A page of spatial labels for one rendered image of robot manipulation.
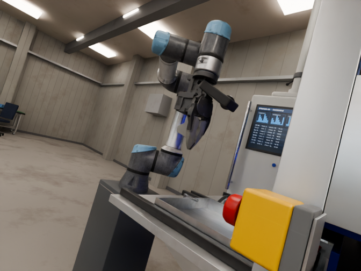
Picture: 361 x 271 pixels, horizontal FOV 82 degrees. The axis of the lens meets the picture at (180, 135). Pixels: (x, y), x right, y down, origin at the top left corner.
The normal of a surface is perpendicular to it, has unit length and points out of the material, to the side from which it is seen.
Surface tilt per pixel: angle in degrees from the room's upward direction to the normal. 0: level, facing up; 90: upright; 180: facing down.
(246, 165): 90
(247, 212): 90
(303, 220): 90
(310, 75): 90
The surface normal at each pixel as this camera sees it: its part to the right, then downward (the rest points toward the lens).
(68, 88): 0.69, 0.15
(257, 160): -0.59, -0.22
